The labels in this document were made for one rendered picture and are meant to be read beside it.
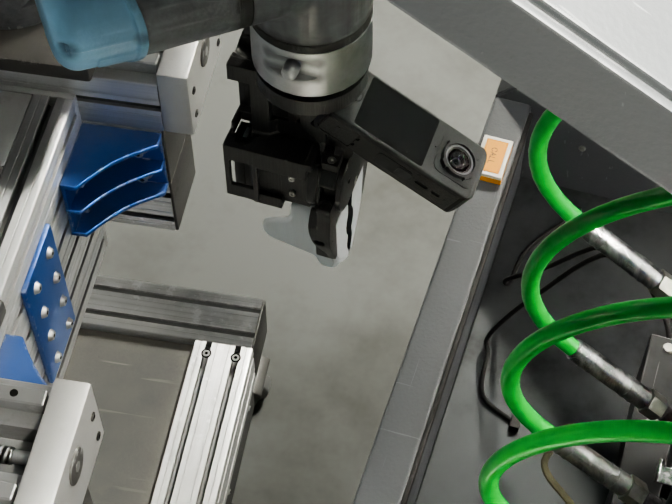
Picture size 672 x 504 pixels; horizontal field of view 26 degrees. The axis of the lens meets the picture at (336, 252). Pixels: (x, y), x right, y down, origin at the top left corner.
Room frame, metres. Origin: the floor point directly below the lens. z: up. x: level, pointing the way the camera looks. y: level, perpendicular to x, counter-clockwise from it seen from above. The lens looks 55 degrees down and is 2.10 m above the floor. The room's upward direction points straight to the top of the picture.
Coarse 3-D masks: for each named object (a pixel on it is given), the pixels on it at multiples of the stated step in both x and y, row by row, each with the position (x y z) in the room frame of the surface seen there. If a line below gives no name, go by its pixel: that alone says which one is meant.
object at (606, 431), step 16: (544, 432) 0.45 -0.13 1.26; (560, 432) 0.44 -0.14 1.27; (576, 432) 0.44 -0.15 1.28; (592, 432) 0.43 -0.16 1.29; (608, 432) 0.43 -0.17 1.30; (624, 432) 0.43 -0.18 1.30; (640, 432) 0.43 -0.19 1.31; (656, 432) 0.42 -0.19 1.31; (512, 448) 0.45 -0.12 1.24; (528, 448) 0.44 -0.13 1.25; (544, 448) 0.44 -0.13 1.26; (560, 448) 0.44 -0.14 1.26; (496, 464) 0.45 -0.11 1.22; (512, 464) 0.45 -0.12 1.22; (480, 480) 0.45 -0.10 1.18; (496, 480) 0.45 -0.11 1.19; (496, 496) 0.45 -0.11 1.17
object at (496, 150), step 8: (488, 144) 0.94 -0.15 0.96; (496, 144) 0.94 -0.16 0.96; (504, 144) 0.94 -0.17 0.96; (488, 152) 0.93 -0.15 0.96; (496, 152) 0.93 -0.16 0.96; (504, 152) 0.93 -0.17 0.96; (488, 160) 0.92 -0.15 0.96; (496, 160) 0.92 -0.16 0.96; (488, 168) 0.91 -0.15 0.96; (496, 168) 0.91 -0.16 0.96
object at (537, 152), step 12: (540, 120) 0.70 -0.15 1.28; (552, 120) 0.69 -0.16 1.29; (540, 132) 0.69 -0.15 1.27; (552, 132) 0.69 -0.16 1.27; (540, 144) 0.69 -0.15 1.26; (528, 156) 0.70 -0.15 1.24; (540, 156) 0.69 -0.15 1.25; (540, 168) 0.69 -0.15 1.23; (540, 180) 0.69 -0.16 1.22; (552, 180) 0.69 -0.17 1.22; (540, 192) 0.69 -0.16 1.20; (552, 192) 0.69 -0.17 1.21; (552, 204) 0.68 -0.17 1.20; (564, 204) 0.69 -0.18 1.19; (564, 216) 0.68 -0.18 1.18
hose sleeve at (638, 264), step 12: (600, 228) 0.68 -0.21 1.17; (588, 240) 0.67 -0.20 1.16; (600, 240) 0.67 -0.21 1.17; (612, 240) 0.67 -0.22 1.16; (612, 252) 0.67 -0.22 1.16; (624, 252) 0.67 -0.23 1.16; (636, 252) 0.67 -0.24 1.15; (624, 264) 0.66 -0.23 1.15; (636, 264) 0.66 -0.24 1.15; (648, 264) 0.67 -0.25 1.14; (636, 276) 0.66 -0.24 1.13; (648, 276) 0.66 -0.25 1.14; (660, 276) 0.66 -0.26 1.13
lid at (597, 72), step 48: (432, 0) 0.34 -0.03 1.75; (480, 0) 0.34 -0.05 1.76; (528, 0) 0.34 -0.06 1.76; (576, 0) 0.34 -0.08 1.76; (624, 0) 0.35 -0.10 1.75; (480, 48) 0.34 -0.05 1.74; (528, 48) 0.33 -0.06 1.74; (576, 48) 0.33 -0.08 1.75; (624, 48) 0.33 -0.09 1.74; (528, 96) 0.33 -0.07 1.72; (576, 96) 0.33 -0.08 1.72; (624, 96) 0.32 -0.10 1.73; (624, 144) 0.32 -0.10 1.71
